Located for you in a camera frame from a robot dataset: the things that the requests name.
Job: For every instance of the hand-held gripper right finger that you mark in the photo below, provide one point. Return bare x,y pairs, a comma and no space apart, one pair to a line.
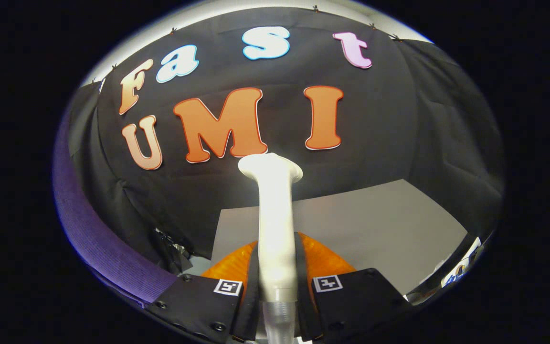
303,306

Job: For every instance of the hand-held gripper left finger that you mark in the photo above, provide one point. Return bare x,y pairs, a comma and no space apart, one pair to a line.
253,306

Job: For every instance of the white garment steamer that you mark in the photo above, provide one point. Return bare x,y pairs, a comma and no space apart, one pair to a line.
275,229

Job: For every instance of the grey-topped drawer cabinet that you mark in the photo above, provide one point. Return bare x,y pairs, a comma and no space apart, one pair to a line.
375,229

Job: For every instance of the white tray with colourful items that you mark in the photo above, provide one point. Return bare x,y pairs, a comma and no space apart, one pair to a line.
461,270

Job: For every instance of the black backdrop cloth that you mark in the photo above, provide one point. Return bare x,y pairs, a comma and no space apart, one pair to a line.
375,143

